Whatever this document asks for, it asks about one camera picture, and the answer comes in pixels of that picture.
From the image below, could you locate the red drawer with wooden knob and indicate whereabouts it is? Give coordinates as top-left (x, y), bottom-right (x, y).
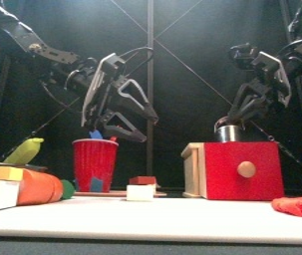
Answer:
top-left (202, 141), bottom-right (287, 201)

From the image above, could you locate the metal cup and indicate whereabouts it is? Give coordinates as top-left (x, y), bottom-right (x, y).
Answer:
top-left (213, 116), bottom-right (246, 143)

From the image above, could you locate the orange toy carrot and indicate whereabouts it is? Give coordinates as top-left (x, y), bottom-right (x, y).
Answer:
top-left (16, 168), bottom-right (78, 206)

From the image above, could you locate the blue plastic utensil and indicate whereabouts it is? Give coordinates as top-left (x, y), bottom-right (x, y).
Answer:
top-left (89, 128), bottom-right (106, 140)

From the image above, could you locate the red block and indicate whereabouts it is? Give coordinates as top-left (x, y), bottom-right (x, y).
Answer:
top-left (129, 175), bottom-right (158, 186)

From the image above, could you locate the white rectangular mat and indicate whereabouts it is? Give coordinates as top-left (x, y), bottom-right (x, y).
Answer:
top-left (0, 195), bottom-right (302, 246)

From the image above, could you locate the wooden drawer box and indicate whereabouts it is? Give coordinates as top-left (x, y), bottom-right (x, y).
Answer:
top-left (180, 141), bottom-right (280, 199)

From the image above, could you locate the vertical metal frame pole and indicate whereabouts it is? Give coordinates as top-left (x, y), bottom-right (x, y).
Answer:
top-left (146, 0), bottom-right (155, 177)

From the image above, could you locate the red plastic cup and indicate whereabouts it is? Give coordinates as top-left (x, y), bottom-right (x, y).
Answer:
top-left (71, 137), bottom-right (121, 194)

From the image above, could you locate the white cube block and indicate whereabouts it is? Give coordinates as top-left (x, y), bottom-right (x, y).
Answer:
top-left (126, 184), bottom-right (155, 202)

